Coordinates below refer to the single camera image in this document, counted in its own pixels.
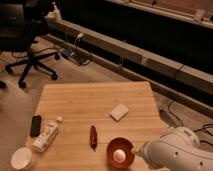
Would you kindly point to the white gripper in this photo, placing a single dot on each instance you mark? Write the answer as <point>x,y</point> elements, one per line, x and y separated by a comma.
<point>142,149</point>

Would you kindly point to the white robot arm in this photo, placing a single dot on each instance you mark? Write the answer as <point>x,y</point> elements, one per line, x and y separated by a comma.
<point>177,149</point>

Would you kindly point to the red ceramic bowl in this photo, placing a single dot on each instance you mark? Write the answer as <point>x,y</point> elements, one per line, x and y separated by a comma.
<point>126,146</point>

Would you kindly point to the white egg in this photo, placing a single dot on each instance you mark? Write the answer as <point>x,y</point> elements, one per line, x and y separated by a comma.
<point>119,156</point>

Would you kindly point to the white sponge block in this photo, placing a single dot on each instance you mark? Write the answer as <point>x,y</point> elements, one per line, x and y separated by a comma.
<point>118,112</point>

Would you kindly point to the white plastic bottle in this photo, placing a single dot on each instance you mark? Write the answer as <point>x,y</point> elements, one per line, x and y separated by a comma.
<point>42,142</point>

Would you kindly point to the black phone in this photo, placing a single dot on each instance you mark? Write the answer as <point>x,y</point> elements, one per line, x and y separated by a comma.
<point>35,126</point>

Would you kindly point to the white cup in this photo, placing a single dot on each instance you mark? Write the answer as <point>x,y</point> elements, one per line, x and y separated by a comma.
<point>22,159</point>

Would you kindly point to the blue power strip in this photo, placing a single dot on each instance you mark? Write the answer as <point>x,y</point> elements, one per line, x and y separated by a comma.
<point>67,53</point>

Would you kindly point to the white spray bottle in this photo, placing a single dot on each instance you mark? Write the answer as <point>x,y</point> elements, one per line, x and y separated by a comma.
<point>55,14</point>

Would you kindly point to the black office chair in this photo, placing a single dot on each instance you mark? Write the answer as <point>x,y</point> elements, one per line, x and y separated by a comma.
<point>21,21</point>

